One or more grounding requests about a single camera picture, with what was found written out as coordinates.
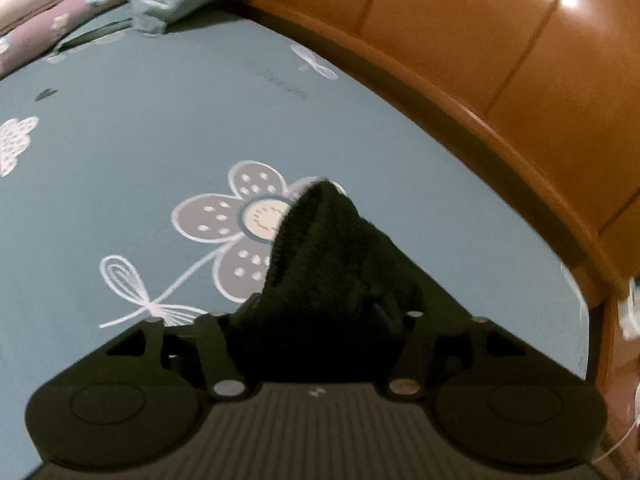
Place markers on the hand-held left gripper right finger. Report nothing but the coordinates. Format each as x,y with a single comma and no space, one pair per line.
407,342

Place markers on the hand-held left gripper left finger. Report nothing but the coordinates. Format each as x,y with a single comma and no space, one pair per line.
215,345

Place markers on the white plastic object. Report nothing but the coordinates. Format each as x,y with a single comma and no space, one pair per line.
631,310

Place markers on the wooden headboard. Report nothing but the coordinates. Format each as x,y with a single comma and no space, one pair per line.
500,60

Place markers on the pink floral quilt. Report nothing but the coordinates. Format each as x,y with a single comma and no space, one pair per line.
45,5

